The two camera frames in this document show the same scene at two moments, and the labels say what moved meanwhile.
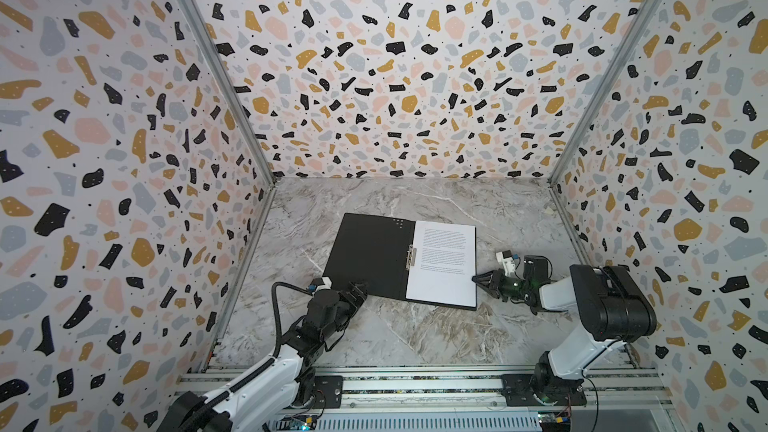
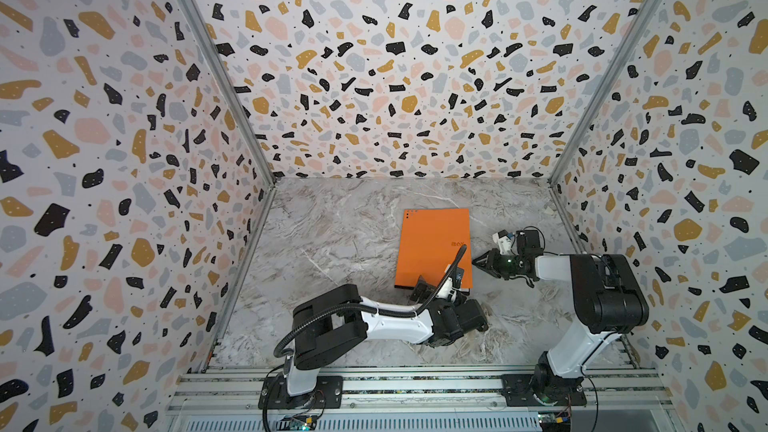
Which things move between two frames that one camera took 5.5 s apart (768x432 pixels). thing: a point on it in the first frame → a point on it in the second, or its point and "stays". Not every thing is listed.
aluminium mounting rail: (464, 391) stays
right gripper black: (501, 284) → (498, 261)
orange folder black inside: (373, 250) → (430, 239)
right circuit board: (549, 422) stays
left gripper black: (357, 298) → (421, 289)
